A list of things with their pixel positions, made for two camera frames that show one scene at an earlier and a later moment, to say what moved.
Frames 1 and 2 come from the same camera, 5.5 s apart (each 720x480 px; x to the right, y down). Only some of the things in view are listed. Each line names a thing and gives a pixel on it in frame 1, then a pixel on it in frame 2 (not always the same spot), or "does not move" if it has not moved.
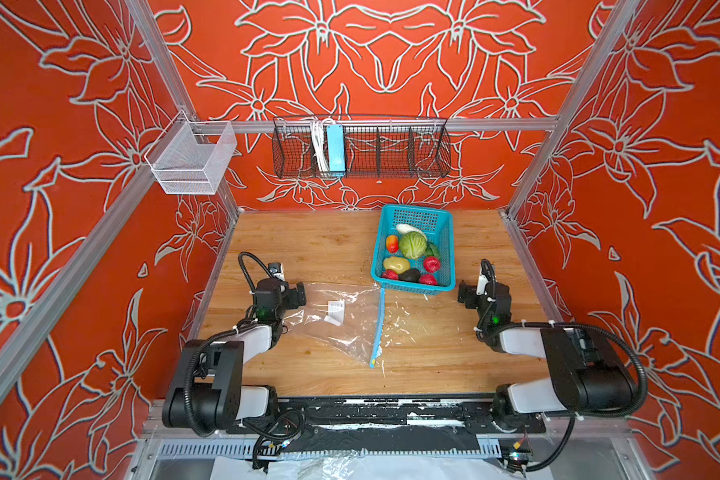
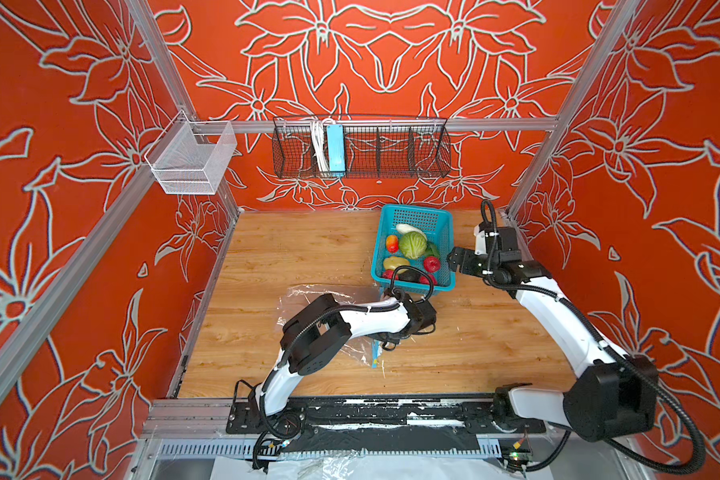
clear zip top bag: [345, 315] does not move
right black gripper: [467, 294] → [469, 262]
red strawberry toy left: [390, 274] does not move
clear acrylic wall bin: [190, 157] does not move
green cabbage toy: [413, 244] does not move
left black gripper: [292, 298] → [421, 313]
